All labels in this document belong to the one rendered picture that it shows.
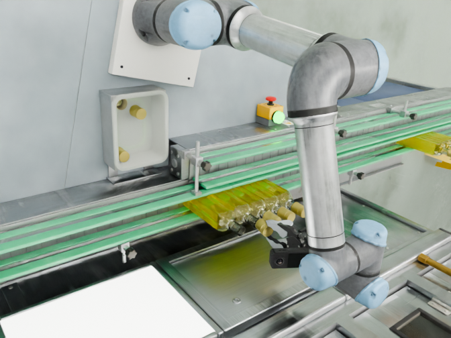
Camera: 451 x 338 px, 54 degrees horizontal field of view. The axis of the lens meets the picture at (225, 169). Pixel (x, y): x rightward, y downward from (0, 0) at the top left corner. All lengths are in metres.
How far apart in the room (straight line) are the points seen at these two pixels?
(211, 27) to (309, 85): 0.40
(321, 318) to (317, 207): 0.42
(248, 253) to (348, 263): 0.50
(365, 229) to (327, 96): 0.32
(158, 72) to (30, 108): 0.37
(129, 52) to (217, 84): 0.35
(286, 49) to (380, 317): 0.74
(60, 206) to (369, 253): 0.79
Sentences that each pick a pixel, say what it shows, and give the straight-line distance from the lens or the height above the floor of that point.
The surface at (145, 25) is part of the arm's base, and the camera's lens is 1.26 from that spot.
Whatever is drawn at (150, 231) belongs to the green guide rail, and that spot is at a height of 0.96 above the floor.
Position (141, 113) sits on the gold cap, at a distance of 1.32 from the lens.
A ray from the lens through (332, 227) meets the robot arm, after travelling 0.90.
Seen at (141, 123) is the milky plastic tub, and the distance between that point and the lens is 1.38.
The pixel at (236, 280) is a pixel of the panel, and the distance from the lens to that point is 1.27.
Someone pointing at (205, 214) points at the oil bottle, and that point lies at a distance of 1.32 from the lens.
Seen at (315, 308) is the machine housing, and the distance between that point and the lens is 1.22.
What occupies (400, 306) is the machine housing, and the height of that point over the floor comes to 1.48.
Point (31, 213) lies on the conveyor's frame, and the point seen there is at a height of 0.86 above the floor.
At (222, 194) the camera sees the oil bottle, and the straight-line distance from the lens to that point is 1.36.
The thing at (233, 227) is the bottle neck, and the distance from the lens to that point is 1.24.
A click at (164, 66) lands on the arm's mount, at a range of 1.37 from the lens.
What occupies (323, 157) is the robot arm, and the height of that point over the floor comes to 1.44.
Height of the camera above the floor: 1.94
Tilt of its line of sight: 46 degrees down
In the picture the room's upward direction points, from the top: 119 degrees clockwise
